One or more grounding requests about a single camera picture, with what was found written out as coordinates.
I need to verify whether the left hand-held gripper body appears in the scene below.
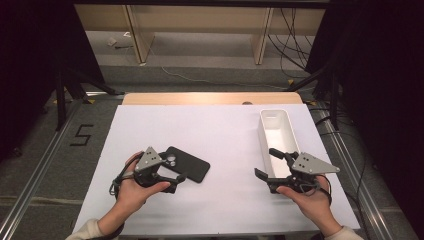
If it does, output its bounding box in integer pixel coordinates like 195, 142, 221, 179
133, 146, 167, 188

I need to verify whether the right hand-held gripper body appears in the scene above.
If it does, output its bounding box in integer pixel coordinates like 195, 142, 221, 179
283, 152, 341, 194

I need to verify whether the white plastic box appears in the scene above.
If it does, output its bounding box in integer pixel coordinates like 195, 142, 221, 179
257, 109, 301, 180

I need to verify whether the black phone case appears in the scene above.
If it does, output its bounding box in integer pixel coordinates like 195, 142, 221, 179
159, 145, 211, 184

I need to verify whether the person's right hand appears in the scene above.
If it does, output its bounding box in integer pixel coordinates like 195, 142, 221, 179
276, 175, 336, 223

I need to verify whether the person's left hand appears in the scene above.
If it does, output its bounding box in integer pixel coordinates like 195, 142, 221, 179
112, 151, 172, 220

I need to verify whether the black metal stand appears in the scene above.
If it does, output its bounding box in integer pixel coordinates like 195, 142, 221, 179
285, 63, 342, 132
54, 66, 126, 132

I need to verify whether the dark curtain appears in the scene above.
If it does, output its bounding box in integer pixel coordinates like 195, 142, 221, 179
0, 0, 105, 163
305, 0, 424, 234

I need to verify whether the light wooden shelf unit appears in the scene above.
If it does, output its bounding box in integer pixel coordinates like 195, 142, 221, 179
74, 4, 326, 66

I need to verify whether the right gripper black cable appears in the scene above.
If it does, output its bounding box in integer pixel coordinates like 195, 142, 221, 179
319, 174, 333, 205

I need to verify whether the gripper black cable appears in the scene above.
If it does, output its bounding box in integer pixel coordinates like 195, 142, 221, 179
319, 174, 333, 205
108, 159, 135, 198

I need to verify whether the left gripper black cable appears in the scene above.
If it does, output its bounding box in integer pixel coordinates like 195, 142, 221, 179
108, 159, 135, 198

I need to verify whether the aluminium floor rail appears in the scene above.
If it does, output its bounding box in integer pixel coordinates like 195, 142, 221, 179
0, 99, 85, 240
318, 106, 395, 240

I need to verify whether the white floor cable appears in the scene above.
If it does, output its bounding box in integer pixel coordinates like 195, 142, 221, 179
146, 43, 288, 91

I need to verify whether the bundle of black floor cables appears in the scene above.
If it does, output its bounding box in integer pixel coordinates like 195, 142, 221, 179
267, 8, 322, 80

